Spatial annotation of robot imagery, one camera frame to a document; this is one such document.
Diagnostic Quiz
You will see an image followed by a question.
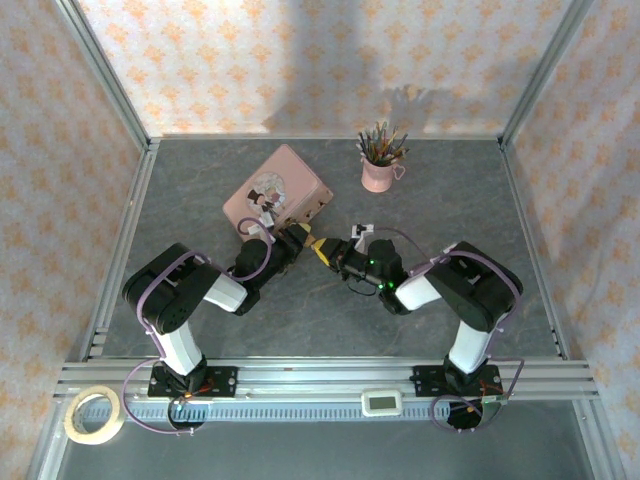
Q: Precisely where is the pink tin box with figures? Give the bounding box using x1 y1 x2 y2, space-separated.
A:
222 143 335 241

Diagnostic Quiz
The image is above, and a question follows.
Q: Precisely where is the pink pencil cup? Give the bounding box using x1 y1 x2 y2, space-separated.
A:
360 155 405 193

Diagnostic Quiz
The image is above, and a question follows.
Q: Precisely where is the coloured pencils bundle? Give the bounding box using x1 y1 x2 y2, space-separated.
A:
355 121 411 166

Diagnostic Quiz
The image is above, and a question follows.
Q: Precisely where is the white digital timer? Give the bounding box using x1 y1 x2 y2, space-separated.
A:
361 388 404 418

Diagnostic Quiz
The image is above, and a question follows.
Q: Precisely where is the masking tape roll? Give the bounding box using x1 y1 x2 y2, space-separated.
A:
64 385 125 445

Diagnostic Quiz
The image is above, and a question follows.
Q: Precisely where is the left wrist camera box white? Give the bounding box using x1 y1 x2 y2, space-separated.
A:
239 213 279 238

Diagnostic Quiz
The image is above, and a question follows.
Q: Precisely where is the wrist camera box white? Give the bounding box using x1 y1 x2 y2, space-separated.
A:
351 222 376 251
239 213 279 238

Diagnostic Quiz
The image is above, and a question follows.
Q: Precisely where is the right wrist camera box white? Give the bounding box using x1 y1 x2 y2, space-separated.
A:
351 222 376 251

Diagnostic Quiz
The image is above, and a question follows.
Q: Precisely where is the aluminium back rail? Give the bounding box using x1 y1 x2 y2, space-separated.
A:
147 132 505 142

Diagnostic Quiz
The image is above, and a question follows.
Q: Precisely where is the aluminium mounting rail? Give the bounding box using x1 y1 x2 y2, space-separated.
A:
53 357 600 402

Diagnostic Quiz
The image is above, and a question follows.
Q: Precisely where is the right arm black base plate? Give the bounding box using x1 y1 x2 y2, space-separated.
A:
412 364 502 399

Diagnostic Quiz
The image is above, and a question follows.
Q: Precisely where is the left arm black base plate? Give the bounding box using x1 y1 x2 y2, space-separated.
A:
148 366 239 400

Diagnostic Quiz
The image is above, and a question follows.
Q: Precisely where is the aluminium side rail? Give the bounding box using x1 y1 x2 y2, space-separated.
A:
78 138 161 362
498 138 572 361

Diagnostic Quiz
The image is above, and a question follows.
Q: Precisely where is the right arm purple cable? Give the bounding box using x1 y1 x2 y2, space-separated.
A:
372 225 525 434

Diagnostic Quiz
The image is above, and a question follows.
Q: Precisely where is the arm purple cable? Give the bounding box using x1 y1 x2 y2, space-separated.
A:
122 217 277 436
372 225 525 434

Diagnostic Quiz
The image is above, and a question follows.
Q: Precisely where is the grey slotted cable duct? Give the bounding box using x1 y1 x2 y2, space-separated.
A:
78 399 506 423

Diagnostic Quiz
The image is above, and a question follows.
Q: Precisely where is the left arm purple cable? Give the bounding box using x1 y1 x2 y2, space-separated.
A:
122 217 277 436

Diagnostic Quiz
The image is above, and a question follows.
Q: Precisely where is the aluminium frame post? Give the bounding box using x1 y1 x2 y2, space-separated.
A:
498 0 600 150
52 0 154 151

